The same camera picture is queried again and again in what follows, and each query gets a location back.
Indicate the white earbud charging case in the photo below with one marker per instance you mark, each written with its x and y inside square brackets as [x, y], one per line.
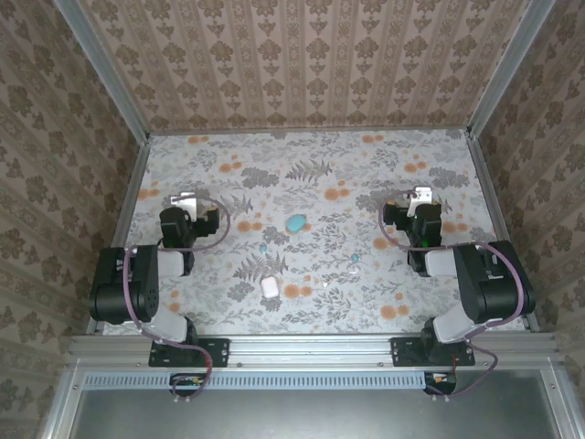
[269, 288]

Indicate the teal earbud charging case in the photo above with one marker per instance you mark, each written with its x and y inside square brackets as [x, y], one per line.
[296, 223]

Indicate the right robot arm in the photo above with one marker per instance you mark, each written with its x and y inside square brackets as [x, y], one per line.
[484, 283]

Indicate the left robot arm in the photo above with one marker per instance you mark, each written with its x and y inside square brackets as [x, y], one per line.
[141, 283]

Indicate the grey metal sheet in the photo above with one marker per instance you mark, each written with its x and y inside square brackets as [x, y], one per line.
[320, 411]

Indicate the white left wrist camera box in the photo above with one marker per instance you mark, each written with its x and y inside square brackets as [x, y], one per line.
[185, 203]

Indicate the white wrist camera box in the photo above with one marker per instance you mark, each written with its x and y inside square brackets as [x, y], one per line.
[422, 195]
[185, 203]

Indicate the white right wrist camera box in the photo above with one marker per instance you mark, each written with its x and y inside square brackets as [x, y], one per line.
[422, 195]

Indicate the aluminium table edge rail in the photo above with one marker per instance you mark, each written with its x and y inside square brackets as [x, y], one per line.
[486, 183]
[132, 201]

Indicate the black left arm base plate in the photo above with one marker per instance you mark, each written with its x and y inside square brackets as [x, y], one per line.
[215, 352]

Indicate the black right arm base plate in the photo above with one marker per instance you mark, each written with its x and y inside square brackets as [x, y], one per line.
[404, 352]

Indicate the aluminium mounting rail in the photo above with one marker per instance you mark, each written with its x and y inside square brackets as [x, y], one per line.
[311, 352]

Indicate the aluminium frame post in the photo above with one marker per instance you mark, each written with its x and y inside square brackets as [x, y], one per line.
[507, 68]
[103, 68]

